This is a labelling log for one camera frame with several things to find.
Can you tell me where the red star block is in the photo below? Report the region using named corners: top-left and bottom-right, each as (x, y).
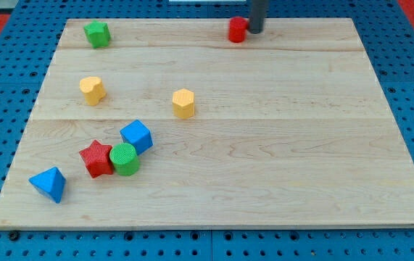
top-left (79, 140), bottom-right (114, 178)

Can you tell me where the yellow heart block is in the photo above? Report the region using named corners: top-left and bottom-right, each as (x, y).
top-left (79, 76), bottom-right (107, 106)

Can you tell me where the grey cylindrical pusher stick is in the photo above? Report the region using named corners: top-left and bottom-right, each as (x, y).
top-left (248, 0), bottom-right (269, 34)

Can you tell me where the green star block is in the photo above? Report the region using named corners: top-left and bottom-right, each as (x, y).
top-left (83, 20), bottom-right (111, 49)

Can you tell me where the light wooden board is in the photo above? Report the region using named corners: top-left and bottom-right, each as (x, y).
top-left (0, 18), bottom-right (414, 231)

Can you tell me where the red cylinder block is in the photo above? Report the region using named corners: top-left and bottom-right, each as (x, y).
top-left (228, 17), bottom-right (249, 43)

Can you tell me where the blue triangle block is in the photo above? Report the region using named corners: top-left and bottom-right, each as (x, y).
top-left (28, 167), bottom-right (66, 204)

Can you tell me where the blue cube block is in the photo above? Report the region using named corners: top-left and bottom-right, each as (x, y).
top-left (120, 120), bottom-right (153, 155)

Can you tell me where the yellow hexagon block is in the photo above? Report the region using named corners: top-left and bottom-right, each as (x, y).
top-left (172, 88), bottom-right (195, 119)

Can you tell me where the green cylinder block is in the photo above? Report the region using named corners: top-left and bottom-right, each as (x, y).
top-left (109, 143), bottom-right (140, 176)

